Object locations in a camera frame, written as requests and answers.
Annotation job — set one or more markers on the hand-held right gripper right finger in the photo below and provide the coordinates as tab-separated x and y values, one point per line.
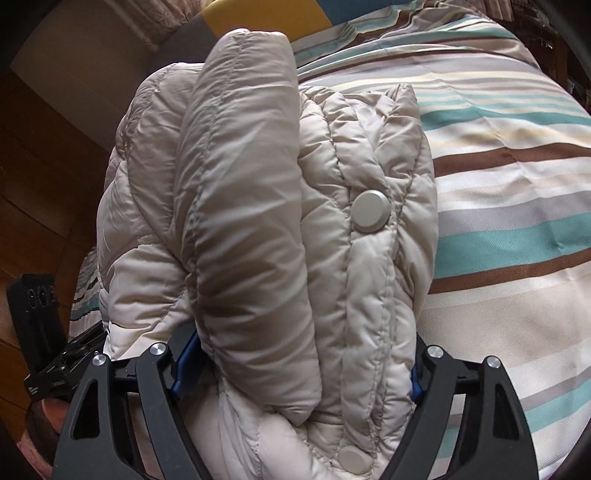
434	369

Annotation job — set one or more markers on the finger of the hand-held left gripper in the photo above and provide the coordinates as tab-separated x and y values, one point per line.
87	339

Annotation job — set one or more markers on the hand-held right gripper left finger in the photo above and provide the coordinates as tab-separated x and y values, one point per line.
185	364

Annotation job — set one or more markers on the beige puffer jacket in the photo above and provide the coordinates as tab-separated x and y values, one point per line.
277	230

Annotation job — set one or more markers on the person's left forearm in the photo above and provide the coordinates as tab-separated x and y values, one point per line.
41	424

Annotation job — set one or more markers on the striped bed cover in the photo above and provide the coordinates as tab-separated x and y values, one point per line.
498	207

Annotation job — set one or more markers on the patterned beige curtain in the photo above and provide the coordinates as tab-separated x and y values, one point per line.
161	18

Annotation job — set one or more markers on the striped pillow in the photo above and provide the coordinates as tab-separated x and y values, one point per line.
369	32

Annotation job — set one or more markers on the grey yellow blue headboard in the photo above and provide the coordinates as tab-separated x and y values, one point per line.
258	21

